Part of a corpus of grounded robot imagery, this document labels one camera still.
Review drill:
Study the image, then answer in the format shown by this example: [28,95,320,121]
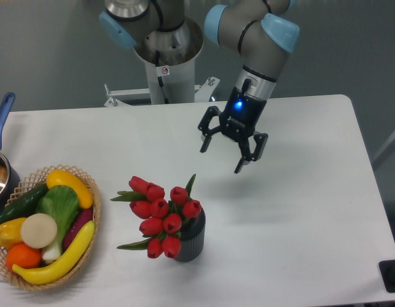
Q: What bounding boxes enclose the yellow toy bell pepper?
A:
[0,217,27,249]

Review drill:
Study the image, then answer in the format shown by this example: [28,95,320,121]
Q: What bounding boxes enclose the yellow toy squash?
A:
[46,169,94,209]

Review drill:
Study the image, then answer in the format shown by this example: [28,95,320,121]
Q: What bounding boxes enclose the blue handled saucepan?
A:
[0,92,20,214]

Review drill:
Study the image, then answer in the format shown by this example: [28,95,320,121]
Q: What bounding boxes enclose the black pedestal cable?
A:
[154,50,169,105]

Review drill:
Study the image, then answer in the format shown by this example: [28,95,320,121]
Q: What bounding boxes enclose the purple toy sweet potato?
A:
[63,208,93,251]

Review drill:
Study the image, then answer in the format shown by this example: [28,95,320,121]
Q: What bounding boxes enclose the green toy cucumber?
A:
[0,184,49,224]

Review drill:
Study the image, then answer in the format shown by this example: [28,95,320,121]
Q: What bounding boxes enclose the red tulip bouquet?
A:
[111,174,203,260]

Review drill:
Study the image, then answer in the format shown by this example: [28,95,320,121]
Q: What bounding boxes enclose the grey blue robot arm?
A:
[99,1,300,168]

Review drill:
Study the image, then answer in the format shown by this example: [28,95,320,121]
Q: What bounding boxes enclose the yellow toy banana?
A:
[12,221,95,285]

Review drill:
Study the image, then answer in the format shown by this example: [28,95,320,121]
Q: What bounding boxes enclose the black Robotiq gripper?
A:
[197,86,269,175]

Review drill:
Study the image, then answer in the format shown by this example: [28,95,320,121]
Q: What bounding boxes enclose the white metal base frame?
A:
[104,76,221,107]

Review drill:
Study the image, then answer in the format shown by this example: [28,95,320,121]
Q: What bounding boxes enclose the beige round toy disc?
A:
[20,213,58,249]

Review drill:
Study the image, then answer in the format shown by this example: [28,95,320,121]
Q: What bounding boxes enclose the black device at edge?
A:
[379,260,395,293]

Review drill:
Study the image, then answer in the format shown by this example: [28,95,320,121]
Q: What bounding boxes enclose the dark grey ribbed vase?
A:
[175,209,206,263]

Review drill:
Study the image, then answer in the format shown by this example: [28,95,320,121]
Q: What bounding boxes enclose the white furniture leg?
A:
[371,129,395,171]

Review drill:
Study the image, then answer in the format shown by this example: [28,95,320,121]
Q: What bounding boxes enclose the woven wicker basket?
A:
[0,165,101,291]

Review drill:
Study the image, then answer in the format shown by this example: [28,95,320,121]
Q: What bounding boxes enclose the orange toy fruit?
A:
[6,243,42,272]

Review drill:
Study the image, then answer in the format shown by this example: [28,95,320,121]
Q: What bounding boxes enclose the green toy bok choy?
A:
[35,185,79,264]

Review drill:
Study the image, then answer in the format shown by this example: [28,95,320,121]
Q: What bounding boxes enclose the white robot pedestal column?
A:
[134,17,203,105]

